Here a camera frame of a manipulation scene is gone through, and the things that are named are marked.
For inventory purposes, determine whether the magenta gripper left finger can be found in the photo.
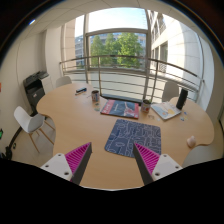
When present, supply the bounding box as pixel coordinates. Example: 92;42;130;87
40;142;93;186

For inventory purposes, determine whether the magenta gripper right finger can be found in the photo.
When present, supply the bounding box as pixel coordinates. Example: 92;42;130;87
132;142;184;186

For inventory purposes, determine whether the white computer mouse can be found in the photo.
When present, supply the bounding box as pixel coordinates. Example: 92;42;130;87
187;136;196;148

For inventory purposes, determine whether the blue patterned mouse pad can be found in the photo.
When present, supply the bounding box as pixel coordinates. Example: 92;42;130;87
105;119;161;158

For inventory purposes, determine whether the white open book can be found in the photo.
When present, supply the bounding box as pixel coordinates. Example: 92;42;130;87
151;102;181;120

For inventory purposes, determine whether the small potted plant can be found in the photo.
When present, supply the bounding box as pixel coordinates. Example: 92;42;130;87
141;99;151;113

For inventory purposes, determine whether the white chair near right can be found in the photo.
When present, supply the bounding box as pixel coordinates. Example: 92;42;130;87
182;144;224;168

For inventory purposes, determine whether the white chair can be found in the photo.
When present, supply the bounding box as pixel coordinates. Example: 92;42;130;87
182;144;224;168
56;76;72;87
162;81;179;102
14;106;54;149

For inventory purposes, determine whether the red blue magazine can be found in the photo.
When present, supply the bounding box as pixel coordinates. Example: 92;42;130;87
101;100;139;119

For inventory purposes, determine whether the dark patterned mug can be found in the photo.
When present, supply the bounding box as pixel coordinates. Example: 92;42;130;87
91;90;99;102

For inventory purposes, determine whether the black cylindrical speaker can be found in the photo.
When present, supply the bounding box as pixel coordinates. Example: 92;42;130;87
176;89;188;110

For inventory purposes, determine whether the dark blue stapler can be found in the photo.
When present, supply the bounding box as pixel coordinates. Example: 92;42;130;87
75;87;87;94

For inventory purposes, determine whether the white chair far right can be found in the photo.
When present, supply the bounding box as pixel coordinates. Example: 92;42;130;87
162;81;179;102

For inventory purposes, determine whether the white chair far left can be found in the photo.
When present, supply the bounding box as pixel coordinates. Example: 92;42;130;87
56;76;72;87

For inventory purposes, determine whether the black office printer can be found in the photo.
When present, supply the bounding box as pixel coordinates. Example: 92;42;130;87
23;71;49;112

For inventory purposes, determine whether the metal balcony railing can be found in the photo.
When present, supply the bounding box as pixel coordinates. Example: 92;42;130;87
60;55;203;102

